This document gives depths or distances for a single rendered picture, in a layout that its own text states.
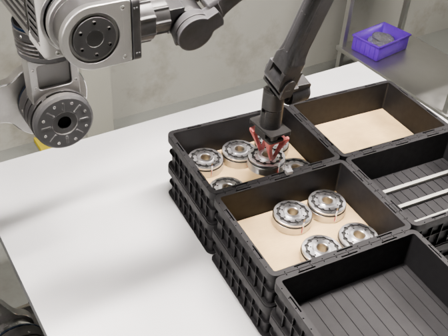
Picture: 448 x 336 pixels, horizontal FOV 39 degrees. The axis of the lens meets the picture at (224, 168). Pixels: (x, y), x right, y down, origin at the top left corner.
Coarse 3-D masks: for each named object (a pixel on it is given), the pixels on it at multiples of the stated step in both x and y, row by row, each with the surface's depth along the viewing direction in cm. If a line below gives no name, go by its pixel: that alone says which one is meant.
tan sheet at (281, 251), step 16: (336, 192) 177; (240, 224) 164; (256, 224) 165; (272, 224) 165; (320, 224) 166; (336, 224) 166; (256, 240) 160; (272, 240) 160; (288, 240) 161; (336, 240) 162; (272, 256) 156; (288, 256) 156
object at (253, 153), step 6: (252, 150) 173; (258, 150) 173; (252, 156) 171; (282, 156) 171; (252, 162) 169; (258, 162) 169; (264, 162) 168; (270, 162) 169; (276, 162) 169; (282, 162) 169
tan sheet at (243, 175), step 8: (288, 152) 191; (296, 152) 191; (224, 168) 183; (232, 168) 183; (248, 168) 183; (216, 176) 180; (224, 176) 180; (232, 176) 180; (240, 176) 180; (248, 176) 180; (256, 176) 181; (264, 176) 181
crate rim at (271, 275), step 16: (336, 160) 172; (288, 176) 166; (224, 192) 159; (240, 192) 160; (224, 208) 154; (240, 240) 148; (368, 240) 148; (256, 256) 142; (320, 256) 143; (272, 272) 138; (288, 272) 139
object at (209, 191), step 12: (288, 108) 191; (216, 120) 184; (228, 120) 185; (300, 120) 187; (180, 132) 179; (312, 132) 182; (180, 144) 174; (324, 144) 178; (180, 156) 172; (336, 156) 173; (192, 168) 166; (300, 168) 168; (252, 180) 163; (264, 180) 163; (204, 192) 162; (216, 192) 159
